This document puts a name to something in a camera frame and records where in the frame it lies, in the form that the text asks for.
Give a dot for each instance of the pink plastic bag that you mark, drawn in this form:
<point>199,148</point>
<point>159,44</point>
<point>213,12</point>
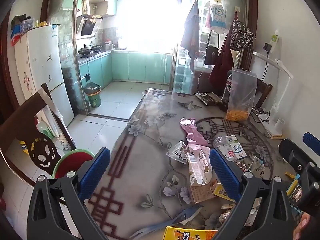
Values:
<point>193,136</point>

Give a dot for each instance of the clear crushed plastic bottle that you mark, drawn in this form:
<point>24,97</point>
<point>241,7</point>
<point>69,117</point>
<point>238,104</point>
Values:
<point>224,147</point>

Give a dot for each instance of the hanging plaid cloth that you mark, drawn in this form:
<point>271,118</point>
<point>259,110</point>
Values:
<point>191,36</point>

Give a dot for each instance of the black range hood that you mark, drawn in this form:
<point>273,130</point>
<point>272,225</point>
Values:
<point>87,25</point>

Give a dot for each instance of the blue smiley hanging bag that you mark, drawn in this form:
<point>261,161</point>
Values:
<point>216,19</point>

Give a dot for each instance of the wooden chair by wall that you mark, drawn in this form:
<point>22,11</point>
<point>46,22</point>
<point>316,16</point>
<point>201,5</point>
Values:
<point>262,92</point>

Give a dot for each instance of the dark red hanging garment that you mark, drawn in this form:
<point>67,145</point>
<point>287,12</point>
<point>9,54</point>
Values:
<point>224,64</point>

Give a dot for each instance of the yellow iced tea carton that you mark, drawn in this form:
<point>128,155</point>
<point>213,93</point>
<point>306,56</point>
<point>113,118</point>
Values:
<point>174,233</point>

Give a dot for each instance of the green kitchen trash bin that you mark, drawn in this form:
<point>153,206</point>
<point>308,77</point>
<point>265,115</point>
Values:
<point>92,90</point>

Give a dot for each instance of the green detergent jug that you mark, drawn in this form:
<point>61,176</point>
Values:
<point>44,128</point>

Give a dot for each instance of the dark drink bottle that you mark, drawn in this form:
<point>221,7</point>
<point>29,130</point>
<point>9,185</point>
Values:
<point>226,94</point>

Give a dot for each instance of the red bin with green rim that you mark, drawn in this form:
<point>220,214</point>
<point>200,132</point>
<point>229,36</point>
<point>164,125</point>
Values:
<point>72,161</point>

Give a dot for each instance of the teal kitchen cabinets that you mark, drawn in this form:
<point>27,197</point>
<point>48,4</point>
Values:
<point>126,66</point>

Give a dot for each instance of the white refrigerator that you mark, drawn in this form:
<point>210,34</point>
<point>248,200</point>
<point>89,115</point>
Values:
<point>38,62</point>

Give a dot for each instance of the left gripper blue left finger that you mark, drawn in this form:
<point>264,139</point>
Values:
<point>91,172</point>

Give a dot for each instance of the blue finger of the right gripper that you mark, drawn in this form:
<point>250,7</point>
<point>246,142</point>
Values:
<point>294,155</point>
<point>312,142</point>

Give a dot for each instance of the zip bag with orange snacks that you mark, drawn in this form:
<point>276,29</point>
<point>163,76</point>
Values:
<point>241,96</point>

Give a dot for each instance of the white kettle on floor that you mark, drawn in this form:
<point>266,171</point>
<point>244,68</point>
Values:
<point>64,143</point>

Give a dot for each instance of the black white patterned bag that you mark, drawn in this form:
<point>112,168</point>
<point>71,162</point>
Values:
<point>241,36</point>

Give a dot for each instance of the clear plastic cup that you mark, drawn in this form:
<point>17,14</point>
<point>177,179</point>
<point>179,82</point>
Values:
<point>178,152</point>

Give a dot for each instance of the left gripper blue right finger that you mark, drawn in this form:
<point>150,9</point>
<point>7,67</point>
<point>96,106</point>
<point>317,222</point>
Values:
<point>226,176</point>

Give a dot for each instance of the dark wooden chair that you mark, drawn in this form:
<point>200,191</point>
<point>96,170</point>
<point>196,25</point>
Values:
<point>21,126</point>

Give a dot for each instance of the person's right hand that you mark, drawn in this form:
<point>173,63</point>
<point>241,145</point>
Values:
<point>305,219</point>

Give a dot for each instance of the white desk lamp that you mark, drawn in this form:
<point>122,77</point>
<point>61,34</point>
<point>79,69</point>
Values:
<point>273,125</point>

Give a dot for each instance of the blue white milk carton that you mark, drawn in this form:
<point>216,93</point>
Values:
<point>237,148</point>

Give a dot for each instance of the black wok on stove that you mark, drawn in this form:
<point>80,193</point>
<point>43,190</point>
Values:
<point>85,50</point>

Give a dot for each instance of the black hanging pouch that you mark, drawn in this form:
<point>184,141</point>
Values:
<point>211,56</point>

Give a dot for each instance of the pink white snack bag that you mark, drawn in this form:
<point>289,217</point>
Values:
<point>200,170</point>

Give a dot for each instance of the black snack packet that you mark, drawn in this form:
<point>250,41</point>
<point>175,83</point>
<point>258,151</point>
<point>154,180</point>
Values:
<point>209,99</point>

